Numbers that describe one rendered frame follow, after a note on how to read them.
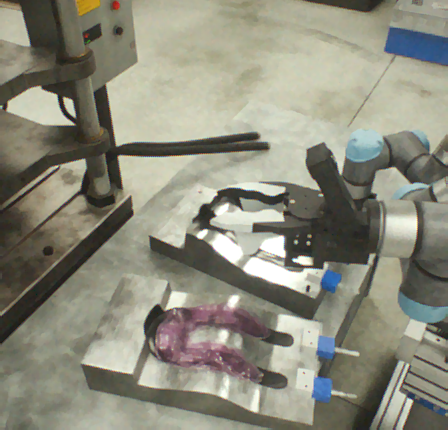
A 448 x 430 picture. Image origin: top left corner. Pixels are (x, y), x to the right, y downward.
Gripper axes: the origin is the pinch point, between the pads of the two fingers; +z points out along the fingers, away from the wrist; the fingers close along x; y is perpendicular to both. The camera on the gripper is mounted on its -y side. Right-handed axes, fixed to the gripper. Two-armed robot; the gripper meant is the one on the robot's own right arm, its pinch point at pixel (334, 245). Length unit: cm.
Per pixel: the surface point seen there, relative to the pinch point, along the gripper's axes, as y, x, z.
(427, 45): -32, 309, 77
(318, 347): 7.6, -28.6, 3.6
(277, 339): -1.9, -30.1, 5.5
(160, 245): -44.0, -17.5, 6.8
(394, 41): -57, 308, 79
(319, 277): 0.9, -13.1, -1.2
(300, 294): -1.8, -17.6, 2.3
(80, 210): -78, -14, 12
